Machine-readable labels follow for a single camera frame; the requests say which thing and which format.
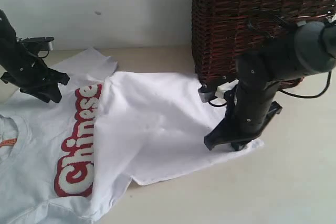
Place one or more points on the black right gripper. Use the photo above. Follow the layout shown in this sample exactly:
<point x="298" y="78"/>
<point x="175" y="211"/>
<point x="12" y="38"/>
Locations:
<point x="260" y="73"/>

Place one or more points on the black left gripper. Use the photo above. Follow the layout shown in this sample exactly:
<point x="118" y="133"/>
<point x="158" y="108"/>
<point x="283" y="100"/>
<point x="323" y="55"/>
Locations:
<point x="27" y="70"/>

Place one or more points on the white t-shirt red lettering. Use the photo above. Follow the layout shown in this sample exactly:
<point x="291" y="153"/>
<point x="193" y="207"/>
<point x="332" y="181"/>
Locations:
<point x="73" y="160"/>

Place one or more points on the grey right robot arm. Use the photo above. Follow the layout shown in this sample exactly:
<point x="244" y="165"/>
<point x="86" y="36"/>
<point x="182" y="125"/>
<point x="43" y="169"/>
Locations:
<point x="308" y="50"/>

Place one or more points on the dark red wicker basket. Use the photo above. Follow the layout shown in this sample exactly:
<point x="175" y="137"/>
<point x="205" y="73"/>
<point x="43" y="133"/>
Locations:
<point x="223" y="29"/>

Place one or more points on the orange garment neck tag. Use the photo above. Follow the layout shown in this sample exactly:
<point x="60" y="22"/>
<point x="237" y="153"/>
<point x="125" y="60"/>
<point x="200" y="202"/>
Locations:
<point x="9" y="142"/>

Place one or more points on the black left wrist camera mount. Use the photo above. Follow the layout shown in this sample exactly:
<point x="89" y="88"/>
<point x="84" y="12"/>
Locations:
<point x="37" y="44"/>

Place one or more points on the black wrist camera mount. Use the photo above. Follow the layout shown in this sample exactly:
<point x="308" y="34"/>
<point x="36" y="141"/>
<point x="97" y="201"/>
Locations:
<point x="209" y="92"/>
<point x="37" y="44"/>

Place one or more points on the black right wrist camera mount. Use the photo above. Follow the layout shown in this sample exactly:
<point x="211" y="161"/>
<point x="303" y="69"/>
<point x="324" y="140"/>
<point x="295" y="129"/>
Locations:
<point x="209" y="92"/>

